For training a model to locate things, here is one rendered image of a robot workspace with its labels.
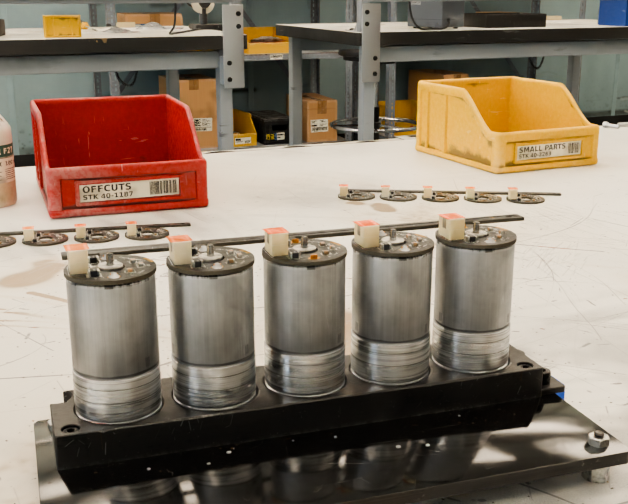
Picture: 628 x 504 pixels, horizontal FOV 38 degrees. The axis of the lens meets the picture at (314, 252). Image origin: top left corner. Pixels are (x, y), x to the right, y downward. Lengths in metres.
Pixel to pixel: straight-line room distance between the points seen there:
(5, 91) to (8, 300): 4.30
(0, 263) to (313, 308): 0.26
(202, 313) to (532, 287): 0.22
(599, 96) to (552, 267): 5.70
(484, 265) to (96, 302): 0.11
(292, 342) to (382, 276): 0.03
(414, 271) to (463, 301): 0.02
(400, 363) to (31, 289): 0.22
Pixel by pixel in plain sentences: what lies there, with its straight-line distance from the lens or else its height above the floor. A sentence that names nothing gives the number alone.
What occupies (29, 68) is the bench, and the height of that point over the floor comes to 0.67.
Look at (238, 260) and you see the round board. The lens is 0.26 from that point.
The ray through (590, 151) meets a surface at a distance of 0.77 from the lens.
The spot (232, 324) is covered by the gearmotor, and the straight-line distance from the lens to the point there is 0.26.
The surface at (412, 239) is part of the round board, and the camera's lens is 0.28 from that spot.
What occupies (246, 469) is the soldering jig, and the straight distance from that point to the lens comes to 0.26.
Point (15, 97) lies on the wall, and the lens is 4.74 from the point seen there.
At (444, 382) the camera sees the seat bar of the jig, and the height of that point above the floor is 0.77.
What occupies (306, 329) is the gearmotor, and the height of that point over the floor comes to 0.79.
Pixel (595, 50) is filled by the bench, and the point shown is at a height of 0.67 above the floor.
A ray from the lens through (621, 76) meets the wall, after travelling 6.26.
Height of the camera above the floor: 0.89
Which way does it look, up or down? 16 degrees down
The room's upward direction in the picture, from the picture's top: straight up
